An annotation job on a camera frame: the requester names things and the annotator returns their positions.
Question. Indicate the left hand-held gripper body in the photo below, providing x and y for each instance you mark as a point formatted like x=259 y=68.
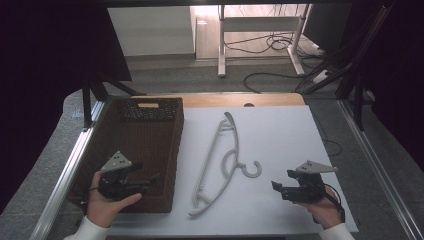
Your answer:
x=113 y=181

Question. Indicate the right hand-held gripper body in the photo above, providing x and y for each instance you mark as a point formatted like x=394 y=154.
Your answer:
x=308 y=188

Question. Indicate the brown woven basket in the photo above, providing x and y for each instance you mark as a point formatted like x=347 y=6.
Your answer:
x=150 y=140

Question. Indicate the grey plastic clothes hanger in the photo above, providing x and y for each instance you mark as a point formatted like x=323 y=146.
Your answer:
x=236 y=133

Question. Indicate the person's right hand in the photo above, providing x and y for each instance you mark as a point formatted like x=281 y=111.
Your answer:
x=325 y=210

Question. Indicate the person's left hand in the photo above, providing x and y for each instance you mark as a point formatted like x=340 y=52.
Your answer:
x=103 y=208

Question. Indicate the white table sheet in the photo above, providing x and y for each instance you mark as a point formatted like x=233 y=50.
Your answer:
x=283 y=133

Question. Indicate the black metal stand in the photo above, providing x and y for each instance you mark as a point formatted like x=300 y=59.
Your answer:
x=87 y=100
x=358 y=83

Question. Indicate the white power strip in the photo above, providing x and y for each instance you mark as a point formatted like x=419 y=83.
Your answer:
x=321 y=76

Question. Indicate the white cabinet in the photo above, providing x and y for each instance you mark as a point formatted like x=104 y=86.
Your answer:
x=150 y=30

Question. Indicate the dark curtain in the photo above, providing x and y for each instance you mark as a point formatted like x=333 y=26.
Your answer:
x=403 y=83
x=40 y=66

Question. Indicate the aluminium rail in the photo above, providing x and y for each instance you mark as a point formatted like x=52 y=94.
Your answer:
x=376 y=166
x=66 y=173

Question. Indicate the white metal desk frame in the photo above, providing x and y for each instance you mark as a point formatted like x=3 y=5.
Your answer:
x=260 y=24

